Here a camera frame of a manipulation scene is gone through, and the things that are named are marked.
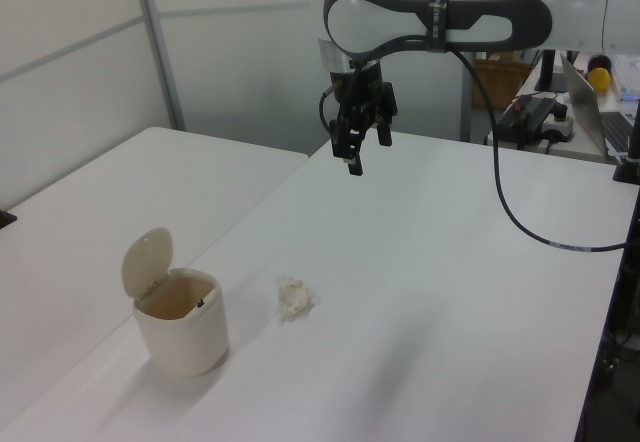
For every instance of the black mounting pole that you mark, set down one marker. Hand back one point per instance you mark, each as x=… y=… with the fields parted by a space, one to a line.
x=632 y=152

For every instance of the yellow round object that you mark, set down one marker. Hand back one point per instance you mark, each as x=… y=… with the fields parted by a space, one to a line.
x=600 y=81

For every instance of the black table clamp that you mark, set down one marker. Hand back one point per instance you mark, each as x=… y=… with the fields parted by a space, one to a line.
x=6 y=218

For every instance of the white paper trash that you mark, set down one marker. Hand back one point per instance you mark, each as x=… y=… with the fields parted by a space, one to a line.
x=295 y=299

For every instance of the brown cardboard box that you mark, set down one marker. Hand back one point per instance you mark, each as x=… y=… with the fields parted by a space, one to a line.
x=502 y=82

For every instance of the silver laptop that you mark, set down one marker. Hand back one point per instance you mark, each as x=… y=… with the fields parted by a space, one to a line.
x=582 y=99

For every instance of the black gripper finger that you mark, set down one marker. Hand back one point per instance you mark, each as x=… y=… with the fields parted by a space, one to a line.
x=345 y=139
x=385 y=129

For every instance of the black monitor stand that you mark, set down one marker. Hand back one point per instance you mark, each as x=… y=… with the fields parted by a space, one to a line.
x=548 y=69

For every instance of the grey partition post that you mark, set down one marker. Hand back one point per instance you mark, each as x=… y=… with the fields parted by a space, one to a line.
x=160 y=47

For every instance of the black power supply box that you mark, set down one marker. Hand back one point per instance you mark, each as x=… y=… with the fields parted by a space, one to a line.
x=530 y=117

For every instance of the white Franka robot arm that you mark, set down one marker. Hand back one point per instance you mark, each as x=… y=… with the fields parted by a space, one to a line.
x=480 y=12

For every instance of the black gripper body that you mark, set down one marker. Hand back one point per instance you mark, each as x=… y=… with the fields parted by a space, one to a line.
x=362 y=87

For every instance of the small white lidded bin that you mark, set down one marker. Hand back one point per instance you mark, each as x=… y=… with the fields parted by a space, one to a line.
x=182 y=339

